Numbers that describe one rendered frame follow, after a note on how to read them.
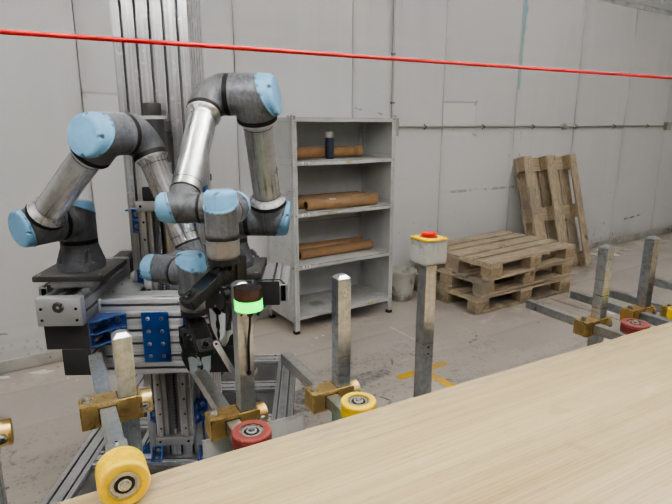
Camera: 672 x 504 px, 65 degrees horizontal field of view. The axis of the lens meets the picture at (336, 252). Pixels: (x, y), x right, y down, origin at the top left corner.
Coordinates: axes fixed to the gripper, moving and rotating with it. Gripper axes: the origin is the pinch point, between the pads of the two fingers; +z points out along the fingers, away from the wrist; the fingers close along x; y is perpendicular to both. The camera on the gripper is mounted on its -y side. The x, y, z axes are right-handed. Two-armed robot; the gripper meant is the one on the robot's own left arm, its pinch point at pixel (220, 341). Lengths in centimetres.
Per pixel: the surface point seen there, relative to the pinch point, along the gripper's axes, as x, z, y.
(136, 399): -2.8, 4.3, -23.0
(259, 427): -21.7, 10.3, -7.2
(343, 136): 189, -39, 264
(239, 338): -9.7, -4.1, -1.9
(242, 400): -9.7, 10.9, -1.9
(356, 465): -44.0, 10.7, -3.2
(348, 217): 187, 28, 269
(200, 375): 14.4, 14.7, 3.3
